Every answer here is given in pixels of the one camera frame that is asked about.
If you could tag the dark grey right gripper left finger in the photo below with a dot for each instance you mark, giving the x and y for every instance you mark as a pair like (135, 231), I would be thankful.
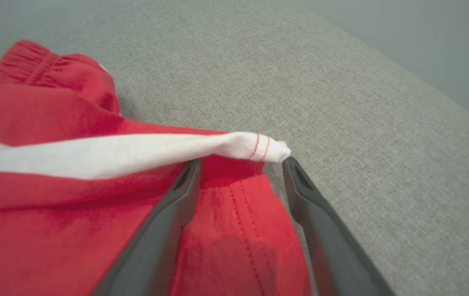
(156, 246)

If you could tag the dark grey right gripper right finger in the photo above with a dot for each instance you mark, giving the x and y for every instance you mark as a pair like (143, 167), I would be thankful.
(333, 246)

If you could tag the red basketball jersey shirt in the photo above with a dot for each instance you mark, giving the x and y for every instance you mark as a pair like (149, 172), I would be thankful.
(53, 205)

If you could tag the grey fabric sofa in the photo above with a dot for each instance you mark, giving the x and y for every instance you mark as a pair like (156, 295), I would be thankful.
(300, 82)

